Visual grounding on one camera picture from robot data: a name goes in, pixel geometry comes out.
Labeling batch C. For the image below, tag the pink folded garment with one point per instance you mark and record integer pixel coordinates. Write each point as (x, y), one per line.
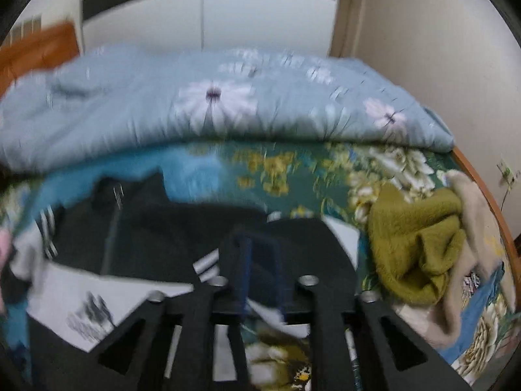
(5, 253)

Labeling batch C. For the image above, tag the light blue floral quilt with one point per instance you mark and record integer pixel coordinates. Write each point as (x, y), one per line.
(119, 97)

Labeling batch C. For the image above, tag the black and grey fleece jacket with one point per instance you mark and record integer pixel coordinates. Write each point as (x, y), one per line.
(84, 269)

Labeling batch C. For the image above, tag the wall power outlet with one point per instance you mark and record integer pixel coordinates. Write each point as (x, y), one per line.
(508, 175)

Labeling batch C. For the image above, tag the beige fuzzy garment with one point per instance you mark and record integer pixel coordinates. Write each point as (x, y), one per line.
(440, 324)

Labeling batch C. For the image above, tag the wooden headboard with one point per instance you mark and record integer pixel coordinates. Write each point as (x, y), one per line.
(43, 50)

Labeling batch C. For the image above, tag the white black striped wardrobe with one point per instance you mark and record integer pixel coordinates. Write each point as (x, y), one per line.
(305, 26)

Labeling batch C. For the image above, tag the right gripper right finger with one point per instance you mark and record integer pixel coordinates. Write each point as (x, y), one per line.
(356, 339)

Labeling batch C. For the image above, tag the green floral bed blanket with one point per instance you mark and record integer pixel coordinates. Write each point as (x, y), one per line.
(339, 180)

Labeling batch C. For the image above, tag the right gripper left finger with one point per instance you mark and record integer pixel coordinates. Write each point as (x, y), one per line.
(169, 343)

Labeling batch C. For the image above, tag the olive green knit sweater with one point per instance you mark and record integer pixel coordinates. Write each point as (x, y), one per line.
(415, 244)

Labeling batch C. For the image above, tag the blue cloth garment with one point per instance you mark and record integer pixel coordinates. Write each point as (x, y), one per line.
(471, 314)

